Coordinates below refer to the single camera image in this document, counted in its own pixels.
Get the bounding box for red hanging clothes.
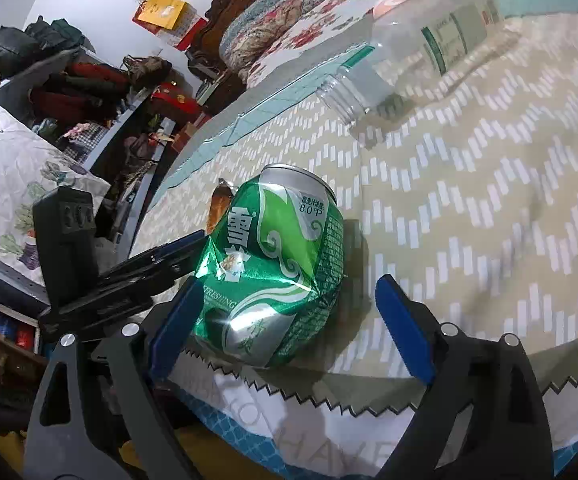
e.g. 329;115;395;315
29;62;133;117

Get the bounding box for white plant print cloth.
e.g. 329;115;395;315
0;92;113;292

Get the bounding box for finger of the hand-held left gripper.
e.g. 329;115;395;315
36;260;192;333
96;230;206;282

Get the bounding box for red gift bag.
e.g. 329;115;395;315
149;82;211;122

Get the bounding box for carved wooden headboard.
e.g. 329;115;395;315
186;0;306;70

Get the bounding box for crushed green beer can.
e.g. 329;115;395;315
194;162;346;369

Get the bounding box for red wall calendar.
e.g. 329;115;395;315
132;2;208;52

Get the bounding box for grey metal shelf rack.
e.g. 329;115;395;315
0;45;182;361

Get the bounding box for clear plastic bottle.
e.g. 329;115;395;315
316;0;508;127

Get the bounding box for yellow paper bag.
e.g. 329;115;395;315
136;0;191;32

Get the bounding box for dark green bag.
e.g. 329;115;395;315
24;17;88;52

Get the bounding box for black bag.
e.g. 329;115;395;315
0;25;43;79

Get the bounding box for brown snack wrapper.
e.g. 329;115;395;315
206;177;238;237

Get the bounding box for houndstooth box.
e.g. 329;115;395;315
62;124;111;162

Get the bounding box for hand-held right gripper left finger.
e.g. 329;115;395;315
26;275;205;480

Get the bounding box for brown handbag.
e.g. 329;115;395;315
122;55;173;92

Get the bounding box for bed with floral sheet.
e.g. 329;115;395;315
246;0;578;90

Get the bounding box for blue grey patterned quilt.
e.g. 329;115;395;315
218;0;320;63

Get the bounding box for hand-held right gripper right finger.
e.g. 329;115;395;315
375;275;554;480

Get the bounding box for dark wooden nightstand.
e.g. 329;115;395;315
188;60;251;117

